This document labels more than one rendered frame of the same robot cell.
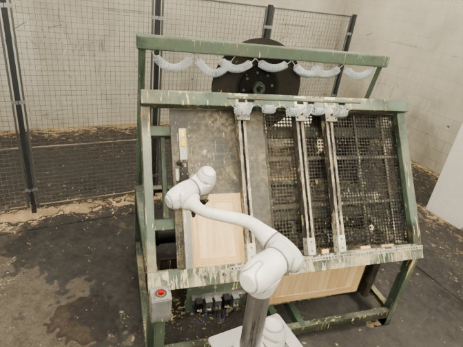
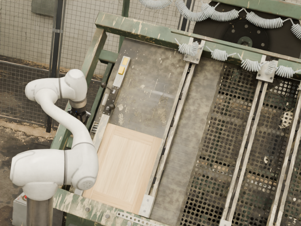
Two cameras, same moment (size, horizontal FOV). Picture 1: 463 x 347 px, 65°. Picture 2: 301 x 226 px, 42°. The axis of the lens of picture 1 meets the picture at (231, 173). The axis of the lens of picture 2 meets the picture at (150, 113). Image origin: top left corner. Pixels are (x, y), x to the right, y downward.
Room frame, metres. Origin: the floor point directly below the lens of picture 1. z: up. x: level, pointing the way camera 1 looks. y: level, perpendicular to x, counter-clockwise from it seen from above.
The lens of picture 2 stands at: (0.33, -1.15, 2.36)
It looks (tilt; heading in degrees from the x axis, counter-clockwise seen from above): 22 degrees down; 32
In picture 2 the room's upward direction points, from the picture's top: 11 degrees clockwise
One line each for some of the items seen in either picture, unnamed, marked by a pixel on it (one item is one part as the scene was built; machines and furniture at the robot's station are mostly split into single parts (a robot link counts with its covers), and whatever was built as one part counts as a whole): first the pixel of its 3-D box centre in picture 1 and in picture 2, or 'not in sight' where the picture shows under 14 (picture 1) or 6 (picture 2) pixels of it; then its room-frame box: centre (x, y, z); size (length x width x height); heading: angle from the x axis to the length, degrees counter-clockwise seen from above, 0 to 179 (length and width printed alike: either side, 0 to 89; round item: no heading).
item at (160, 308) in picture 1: (160, 304); (27, 210); (1.58, 0.32, 0.84); 0.12 x 0.12 x 0.18; 20
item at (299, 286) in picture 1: (319, 272); not in sight; (2.42, -0.85, 0.53); 0.90 x 0.02 x 0.55; 110
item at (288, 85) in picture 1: (258, 87); (244, 44); (3.09, -0.13, 1.85); 0.80 x 0.06 x 0.80; 110
